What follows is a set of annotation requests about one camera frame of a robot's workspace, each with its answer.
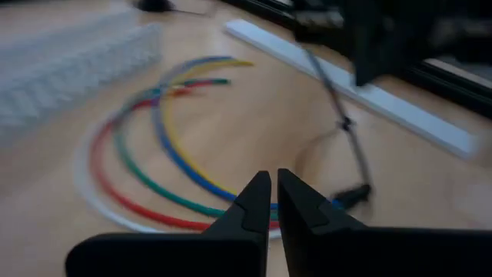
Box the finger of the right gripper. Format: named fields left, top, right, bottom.
left=294, top=25, right=354, bottom=45
left=294, top=8, right=353, bottom=28

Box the white slotted cable duct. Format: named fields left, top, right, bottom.
left=0, top=8, right=165, bottom=134

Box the black wire spool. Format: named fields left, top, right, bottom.
left=132, top=0, right=216, bottom=17

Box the white duct cover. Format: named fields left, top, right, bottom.
left=223, top=18, right=478, bottom=162

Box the bundle of coloured cables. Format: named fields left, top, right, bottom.
left=71, top=109, right=284, bottom=240

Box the black aluminium table frame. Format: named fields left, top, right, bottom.
left=224, top=0, right=492, bottom=118

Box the black zip tie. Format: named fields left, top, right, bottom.
left=299, top=44, right=374, bottom=190

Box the green cable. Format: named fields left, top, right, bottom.
left=112, top=78, right=281, bottom=221

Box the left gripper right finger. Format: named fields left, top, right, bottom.
left=277, top=168, right=492, bottom=277

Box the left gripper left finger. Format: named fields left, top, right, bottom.
left=65, top=170, right=273, bottom=277

